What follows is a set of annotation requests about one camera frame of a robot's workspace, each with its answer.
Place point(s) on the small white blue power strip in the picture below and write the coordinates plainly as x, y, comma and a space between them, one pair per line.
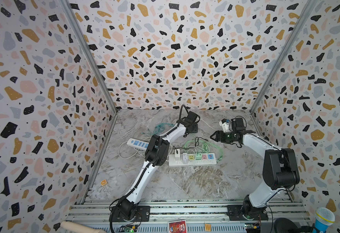
137, 144

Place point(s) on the black round object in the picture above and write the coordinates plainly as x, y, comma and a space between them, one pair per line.
284, 225

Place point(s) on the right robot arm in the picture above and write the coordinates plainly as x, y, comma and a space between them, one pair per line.
280, 171

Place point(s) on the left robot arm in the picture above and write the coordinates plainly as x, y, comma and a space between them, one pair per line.
156, 154

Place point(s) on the large colourful power strip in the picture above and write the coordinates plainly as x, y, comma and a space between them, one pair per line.
208, 159

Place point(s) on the orange tag on table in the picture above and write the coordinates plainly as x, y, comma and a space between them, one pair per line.
104, 182

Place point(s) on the white square charger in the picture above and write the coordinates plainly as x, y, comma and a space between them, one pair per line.
177, 154

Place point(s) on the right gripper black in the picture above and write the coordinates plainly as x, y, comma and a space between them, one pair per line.
218, 134

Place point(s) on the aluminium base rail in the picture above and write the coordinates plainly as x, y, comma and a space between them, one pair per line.
154, 216

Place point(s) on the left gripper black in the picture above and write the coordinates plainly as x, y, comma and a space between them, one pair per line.
196, 128

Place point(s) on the red snack packet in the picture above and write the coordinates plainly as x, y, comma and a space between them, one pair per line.
177, 226

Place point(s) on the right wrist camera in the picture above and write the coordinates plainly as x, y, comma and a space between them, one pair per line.
238, 123

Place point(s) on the green charger plug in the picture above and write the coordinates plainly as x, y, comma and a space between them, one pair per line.
198, 156

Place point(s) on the white rectangular charger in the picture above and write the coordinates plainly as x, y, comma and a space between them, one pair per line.
185, 157

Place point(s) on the blue toy microphone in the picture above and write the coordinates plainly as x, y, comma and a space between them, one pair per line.
324, 219

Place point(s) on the beige roll handle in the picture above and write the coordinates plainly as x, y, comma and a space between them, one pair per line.
77, 228

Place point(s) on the small yellow tag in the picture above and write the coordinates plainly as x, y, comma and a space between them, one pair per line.
207, 227

